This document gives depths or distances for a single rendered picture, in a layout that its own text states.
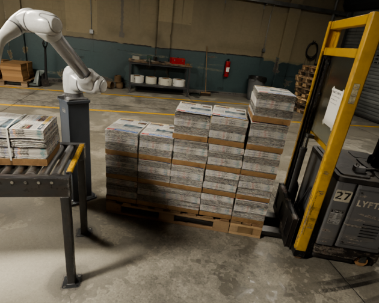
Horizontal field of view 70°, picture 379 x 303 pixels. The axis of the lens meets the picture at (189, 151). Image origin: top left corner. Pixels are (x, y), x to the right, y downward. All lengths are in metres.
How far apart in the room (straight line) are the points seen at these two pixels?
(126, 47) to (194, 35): 2.10
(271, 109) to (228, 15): 7.26
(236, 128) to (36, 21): 1.50
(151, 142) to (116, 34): 6.73
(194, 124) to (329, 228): 1.35
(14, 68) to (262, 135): 7.06
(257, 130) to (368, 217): 1.08
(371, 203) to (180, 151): 1.50
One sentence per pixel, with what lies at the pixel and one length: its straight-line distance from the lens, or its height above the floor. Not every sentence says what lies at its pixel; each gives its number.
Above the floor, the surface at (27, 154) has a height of 0.87.
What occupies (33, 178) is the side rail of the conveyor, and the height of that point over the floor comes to 0.80.
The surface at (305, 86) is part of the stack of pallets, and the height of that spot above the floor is 0.75.
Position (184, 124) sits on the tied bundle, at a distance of 2.16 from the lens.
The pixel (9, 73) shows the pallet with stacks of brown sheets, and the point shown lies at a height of 0.33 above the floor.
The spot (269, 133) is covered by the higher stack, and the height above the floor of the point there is 0.99.
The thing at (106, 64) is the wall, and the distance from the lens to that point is 8.84.
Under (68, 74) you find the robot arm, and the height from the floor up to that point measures 1.21.
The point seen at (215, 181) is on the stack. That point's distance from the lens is 2.32.
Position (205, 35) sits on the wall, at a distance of 9.02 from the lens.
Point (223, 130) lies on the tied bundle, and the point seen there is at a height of 0.96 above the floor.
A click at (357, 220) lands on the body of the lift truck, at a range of 2.51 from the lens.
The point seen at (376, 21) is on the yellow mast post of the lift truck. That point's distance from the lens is 2.05.
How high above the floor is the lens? 1.58
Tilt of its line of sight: 22 degrees down
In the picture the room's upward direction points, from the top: 7 degrees clockwise
